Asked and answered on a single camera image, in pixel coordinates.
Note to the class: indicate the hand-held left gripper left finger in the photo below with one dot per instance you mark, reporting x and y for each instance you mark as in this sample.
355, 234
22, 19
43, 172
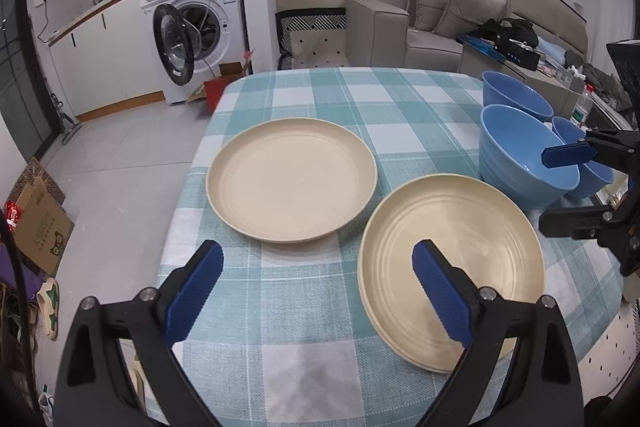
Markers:
192, 292

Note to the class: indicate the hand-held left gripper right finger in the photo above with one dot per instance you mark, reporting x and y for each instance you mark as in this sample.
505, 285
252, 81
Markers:
440, 292

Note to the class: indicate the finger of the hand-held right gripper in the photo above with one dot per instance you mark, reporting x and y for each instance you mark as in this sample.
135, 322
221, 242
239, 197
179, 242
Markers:
567, 155
575, 222

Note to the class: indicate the blue ribbed bowl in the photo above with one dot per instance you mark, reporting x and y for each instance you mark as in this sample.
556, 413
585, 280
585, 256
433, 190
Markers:
520, 157

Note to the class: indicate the beige plate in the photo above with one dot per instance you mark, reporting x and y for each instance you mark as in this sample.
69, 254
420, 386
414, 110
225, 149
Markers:
290, 177
415, 354
450, 222

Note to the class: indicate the grey clothing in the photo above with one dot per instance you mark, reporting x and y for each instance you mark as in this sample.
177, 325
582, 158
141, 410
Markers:
607, 84

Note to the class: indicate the clear plastic bottle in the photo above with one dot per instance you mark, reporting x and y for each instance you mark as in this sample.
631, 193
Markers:
582, 107

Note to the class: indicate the tissue box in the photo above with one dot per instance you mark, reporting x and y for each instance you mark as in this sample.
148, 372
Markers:
570, 78

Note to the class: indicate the beige low cabinet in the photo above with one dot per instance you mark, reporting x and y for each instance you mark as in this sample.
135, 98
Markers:
520, 69

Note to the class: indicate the black electronics box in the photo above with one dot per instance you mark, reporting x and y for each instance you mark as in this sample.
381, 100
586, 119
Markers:
517, 52

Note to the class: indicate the white dotted floor mat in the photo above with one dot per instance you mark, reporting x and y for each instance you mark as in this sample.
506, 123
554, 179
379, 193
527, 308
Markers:
610, 347

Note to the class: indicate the black jacket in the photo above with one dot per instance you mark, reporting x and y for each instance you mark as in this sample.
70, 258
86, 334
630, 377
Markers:
505, 29

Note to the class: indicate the blue plastic bag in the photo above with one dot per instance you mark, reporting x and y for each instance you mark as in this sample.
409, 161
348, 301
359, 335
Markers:
477, 44

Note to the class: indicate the beige slippers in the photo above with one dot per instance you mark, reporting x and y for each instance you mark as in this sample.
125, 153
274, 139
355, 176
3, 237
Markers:
47, 307

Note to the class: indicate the brown cardboard box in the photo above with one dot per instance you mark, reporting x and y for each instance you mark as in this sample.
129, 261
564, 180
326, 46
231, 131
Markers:
42, 227

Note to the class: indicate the grey cushion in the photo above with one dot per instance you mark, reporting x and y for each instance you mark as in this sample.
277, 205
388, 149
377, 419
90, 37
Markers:
470, 9
432, 2

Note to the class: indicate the purple bag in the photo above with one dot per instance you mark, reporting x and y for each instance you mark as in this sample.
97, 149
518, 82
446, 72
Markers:
20, 267

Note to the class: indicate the white shoe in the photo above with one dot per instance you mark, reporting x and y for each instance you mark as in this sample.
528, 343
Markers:
46, 407

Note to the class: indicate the red cardboard box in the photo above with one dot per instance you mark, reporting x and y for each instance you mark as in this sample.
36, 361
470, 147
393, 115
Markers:
222, 82

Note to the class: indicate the grey sofa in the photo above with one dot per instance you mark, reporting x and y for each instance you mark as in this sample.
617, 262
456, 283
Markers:
380, 32

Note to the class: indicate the white kitchen base cabinet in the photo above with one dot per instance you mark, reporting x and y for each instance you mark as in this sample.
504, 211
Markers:
100, 57

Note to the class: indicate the white washing machine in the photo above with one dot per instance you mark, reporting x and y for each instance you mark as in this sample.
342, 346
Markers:
210, 37

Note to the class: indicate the black patterned chair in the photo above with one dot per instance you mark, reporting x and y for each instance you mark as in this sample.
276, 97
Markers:
312, 42

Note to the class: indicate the black glass door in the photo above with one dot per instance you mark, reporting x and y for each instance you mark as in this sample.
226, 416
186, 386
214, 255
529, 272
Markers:
20, 72

